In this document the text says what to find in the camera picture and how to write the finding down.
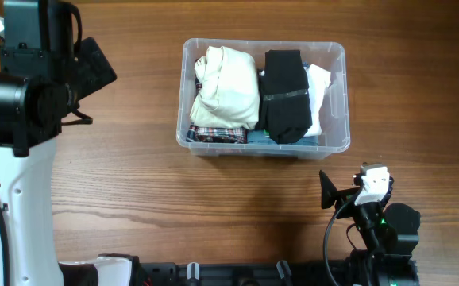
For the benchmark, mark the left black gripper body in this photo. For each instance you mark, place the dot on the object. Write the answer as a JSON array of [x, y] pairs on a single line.
[[91, 72]]

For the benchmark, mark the clear plastic storage container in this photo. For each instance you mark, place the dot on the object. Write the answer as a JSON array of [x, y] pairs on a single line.
[[334, 113]]

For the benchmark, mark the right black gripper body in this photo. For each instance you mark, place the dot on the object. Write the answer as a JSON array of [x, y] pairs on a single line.
[[345, 195]]

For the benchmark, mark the red plaid shirt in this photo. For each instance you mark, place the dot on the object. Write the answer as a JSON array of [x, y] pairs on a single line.
[[216, 135]]

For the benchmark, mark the blue denim jeans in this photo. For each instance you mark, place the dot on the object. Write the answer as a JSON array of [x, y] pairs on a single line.
[[259, 137]]

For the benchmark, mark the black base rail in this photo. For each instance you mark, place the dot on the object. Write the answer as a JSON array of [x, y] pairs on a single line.
[[279, 274]]

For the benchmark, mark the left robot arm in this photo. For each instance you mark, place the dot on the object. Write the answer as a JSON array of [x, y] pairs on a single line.
[[47, 67]]

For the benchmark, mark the white printed t-shirt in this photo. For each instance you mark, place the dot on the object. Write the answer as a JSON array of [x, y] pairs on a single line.
[[319, 81]]

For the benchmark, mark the cream white garment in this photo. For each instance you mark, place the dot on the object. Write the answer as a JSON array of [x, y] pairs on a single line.
[[229, 96]]

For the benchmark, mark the black garment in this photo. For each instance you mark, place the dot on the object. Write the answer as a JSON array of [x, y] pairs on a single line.
[[280, 66]]

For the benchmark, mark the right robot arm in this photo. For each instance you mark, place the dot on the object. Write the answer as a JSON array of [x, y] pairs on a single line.
[[390, 232]]

